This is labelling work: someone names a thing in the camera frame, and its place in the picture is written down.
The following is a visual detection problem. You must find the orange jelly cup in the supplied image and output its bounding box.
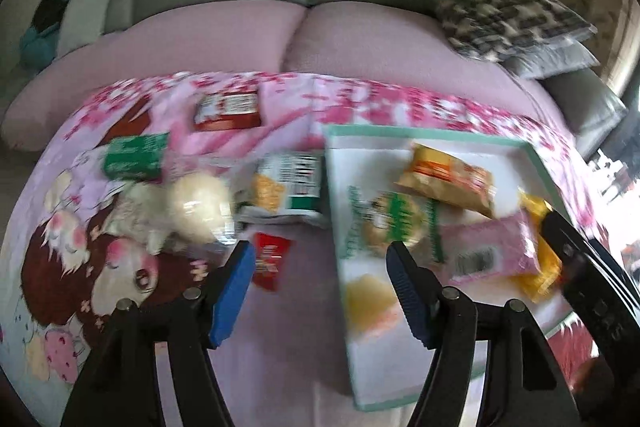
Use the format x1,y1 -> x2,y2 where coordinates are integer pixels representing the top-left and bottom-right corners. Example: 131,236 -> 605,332
345,274 -> 400,337

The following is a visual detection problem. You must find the orange beige snack packet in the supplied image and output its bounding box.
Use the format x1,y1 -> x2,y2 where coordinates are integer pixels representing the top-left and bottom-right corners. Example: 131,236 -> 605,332
397,143 -> 496,219

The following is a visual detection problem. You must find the beige foil snack packet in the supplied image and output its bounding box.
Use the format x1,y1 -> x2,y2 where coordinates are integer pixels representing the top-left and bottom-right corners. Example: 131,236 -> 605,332
102,182 -> 174,255

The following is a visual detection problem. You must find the pink barcode snack packet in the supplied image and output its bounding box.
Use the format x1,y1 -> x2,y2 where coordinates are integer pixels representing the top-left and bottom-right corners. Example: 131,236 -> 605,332
438,208 -> 540,283

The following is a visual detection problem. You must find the green bordered clear biscuit packet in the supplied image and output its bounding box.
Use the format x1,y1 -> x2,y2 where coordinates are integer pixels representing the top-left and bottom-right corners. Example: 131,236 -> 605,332
341,185 -> 445,265

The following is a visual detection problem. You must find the black beige patterned pillow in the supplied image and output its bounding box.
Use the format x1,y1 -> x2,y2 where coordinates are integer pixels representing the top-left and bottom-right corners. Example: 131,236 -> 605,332
436,0 -> 597,63

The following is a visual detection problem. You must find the pink cartoon blanket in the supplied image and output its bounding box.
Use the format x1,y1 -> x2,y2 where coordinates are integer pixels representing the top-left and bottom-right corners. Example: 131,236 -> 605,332
1,72 -> 598,426

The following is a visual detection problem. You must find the green white cracker packet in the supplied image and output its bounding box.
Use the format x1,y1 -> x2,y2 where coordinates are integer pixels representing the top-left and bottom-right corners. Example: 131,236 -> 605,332
235,150 -> 328,228

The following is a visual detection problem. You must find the yellow bread packet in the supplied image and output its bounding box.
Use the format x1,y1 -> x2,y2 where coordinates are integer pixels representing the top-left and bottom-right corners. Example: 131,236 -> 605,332
511,190 -> 562,303

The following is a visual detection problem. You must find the teal bag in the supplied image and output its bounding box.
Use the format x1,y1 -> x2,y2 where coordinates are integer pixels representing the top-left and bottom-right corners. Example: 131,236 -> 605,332
20,23 -> 60,72

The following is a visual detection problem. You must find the clear packet round bun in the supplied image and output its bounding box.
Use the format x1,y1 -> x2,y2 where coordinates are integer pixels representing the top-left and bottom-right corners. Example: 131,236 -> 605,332
163,152 -> 256,263

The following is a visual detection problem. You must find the pink sofa seat cover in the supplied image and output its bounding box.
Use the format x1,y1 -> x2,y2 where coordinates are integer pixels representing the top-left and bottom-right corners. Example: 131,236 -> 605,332
1,0 -> 570,152

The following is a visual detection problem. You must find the light grey cushion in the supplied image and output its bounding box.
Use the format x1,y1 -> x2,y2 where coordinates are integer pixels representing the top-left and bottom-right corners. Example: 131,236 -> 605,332
55,0 -> 111,58

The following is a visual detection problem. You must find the red milk biscuit packet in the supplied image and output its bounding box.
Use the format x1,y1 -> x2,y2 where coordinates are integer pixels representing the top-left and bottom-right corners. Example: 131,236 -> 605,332
193,90 -> 262,132

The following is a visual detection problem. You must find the grey pillow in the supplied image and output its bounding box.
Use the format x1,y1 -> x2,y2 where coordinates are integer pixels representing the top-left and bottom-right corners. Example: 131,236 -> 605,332
501,42 -> 600,80

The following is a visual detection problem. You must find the white tray with green rim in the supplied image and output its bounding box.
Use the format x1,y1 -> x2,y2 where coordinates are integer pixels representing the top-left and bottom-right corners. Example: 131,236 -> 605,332
321,122 -> 594,413

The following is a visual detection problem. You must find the red flower snack bag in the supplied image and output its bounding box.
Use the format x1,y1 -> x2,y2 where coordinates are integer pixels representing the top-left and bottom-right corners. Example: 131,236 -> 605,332
252,232 -> 294,293

